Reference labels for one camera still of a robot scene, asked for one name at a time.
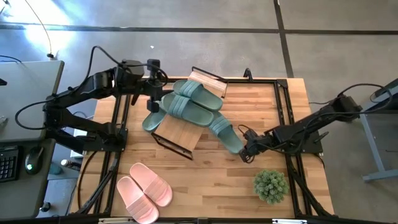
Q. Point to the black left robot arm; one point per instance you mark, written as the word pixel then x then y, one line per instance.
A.
pixel 87 84

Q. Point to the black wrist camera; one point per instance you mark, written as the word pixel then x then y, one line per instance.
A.
pixel 251 134
pixel 154 65

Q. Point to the pink rubber slide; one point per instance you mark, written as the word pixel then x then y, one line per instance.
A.
pixel 152 185
pixel 136 202

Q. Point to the black frame bracket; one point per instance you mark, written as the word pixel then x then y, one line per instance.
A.
pixel 248 74

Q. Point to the black computer keyboard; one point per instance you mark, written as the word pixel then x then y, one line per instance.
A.
pixel 8 165

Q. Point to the light grey desk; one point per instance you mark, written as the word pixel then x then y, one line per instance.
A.
pixel 28 99

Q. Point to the silver aluminium bracket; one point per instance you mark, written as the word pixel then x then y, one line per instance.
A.
pixel 115 220
pixel 289 221

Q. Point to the wooden shelf with black frame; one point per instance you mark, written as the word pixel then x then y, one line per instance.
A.
pixel 180 133

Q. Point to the green rubber slide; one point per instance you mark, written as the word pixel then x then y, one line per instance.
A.
pixel 189 110
pixel 227 133
pixel 199 93
pixel 153 123

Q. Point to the black metal table frame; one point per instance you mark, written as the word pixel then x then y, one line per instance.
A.
pixel 264 81

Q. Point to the black flat device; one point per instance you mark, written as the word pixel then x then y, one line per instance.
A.
pixel 388 88

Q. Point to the green artificial ball plant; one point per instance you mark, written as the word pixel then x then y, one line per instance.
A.
pixel 270 186

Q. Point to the grey metal desk frame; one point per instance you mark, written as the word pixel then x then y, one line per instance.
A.
pixel 371 146

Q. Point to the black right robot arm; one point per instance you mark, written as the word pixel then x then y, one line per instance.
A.
pixel 311 123

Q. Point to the dark grey desk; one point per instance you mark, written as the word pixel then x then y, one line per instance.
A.
pixel 18 199

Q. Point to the white-capped bottle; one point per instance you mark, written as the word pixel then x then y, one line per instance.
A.
pixel 70 164

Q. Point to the black computer mouse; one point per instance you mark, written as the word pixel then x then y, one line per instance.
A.
pixel 34 160

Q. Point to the teal round object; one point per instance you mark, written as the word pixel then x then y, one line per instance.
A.
pixel 56 169

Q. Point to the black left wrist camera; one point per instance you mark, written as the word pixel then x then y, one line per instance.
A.
pixel 154 65

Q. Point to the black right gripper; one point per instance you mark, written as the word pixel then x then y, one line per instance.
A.
pixel 255 144

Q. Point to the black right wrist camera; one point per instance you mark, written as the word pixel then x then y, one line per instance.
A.
pixel 251 134

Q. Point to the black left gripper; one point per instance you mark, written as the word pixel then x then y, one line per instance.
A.
pixel 152 88

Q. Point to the black round caster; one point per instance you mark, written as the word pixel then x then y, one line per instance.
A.
pixel 45 207

